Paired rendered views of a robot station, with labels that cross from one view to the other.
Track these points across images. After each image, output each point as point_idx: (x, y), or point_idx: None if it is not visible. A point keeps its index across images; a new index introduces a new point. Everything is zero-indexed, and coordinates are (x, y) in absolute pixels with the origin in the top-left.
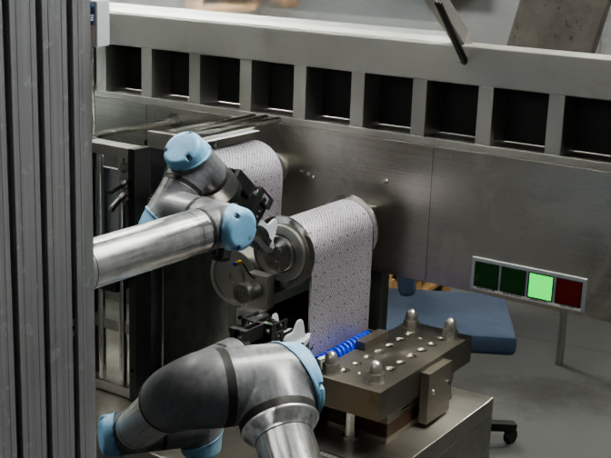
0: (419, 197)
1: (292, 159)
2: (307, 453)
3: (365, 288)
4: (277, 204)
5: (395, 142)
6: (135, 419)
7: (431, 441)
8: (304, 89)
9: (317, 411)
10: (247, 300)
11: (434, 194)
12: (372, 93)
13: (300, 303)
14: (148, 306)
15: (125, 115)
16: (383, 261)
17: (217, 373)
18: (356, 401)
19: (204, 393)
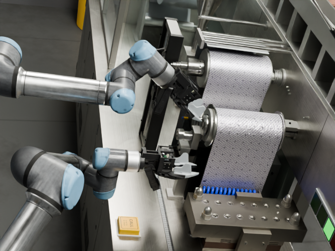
0: (314, 137)
1: (287, 77)
2: (28, 221)
3: (264, 169)
4: (260, 98)
5: (318, 98)
6: None
7: None
8: (305, 42)
9: (56, 207)
10: (177, 138)
11: (319, 140)
12: (330, 63)
13: None
14: (162, 114)
15: (255, 11)
16: (291, 160)
17: (24, 163)
18: (191, 219)
19: (15, 168)
